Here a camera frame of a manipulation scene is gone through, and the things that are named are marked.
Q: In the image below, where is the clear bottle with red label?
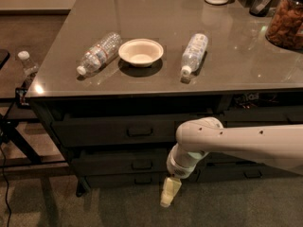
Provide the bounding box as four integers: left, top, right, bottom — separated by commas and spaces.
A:
77, 32, 122, 77

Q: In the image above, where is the clear bottle with white label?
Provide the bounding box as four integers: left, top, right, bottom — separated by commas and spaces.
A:
181, 33, 208, 77

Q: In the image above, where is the glass jar of snacks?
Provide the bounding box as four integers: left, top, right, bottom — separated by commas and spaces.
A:
265, 0, 303, 50

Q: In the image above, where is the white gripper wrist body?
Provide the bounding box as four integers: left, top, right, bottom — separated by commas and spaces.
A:
167, 144, 208, 179

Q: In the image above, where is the dark side table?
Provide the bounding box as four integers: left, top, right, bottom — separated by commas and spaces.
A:
0, 14, 72, 175

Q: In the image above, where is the small bottle on side table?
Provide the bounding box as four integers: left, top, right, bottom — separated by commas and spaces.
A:
18, 51, 39, 76

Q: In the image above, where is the white paper bowl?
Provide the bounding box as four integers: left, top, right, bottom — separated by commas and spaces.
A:
118, 39, 164, 67

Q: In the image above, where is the dark object at left edge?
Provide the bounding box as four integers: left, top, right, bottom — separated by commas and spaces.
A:
0, 49, 9, 69

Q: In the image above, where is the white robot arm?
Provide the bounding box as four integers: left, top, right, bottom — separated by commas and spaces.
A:
160, 117, 303, 207

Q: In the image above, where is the small black device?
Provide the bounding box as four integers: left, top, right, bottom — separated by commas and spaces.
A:
15, 87, 29, 108

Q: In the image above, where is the black cable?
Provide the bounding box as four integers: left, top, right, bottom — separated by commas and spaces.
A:
0, 142, 13, 227

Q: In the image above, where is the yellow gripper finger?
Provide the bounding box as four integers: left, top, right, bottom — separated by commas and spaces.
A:
160, 177, 182, 207

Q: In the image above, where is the black dispenser object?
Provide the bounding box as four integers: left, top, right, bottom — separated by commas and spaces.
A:
249, 0, 272, 17

